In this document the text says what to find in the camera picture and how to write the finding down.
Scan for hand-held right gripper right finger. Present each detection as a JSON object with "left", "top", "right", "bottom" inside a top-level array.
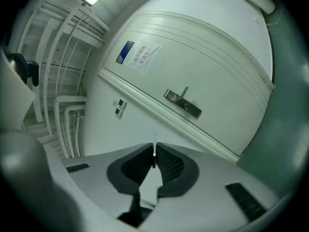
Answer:
[{"left": 144, "top": 142, "right": 287, "bottom": 232}]

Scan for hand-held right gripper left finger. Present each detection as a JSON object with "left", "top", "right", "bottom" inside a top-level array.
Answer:
[{"left": 61, "top": 143, "right": 155, "bottom": 219}]

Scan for silver door lock with lever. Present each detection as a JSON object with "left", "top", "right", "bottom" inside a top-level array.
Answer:
[{"left": 163, "top": 86, "right": 202, "bottom": 118}]

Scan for white door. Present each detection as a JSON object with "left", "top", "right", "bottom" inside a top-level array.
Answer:
[{"left": 98, "top": 10, "right": 275, "bottom": 163}]

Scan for blue door sign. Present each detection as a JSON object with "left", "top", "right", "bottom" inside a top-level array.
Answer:
[{"left": 115, "top": 41, "right": 135, "bottom": 65}]

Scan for white ceiling pipes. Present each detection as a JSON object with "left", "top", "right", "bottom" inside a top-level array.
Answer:
[{"left": 53, "top": 95, "right": 87, "bottom": 159}]

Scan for white paper notice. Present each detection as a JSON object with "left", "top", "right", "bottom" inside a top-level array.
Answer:
[{"left": 130, "top": 39, "right": 162, "bottom": 73}]

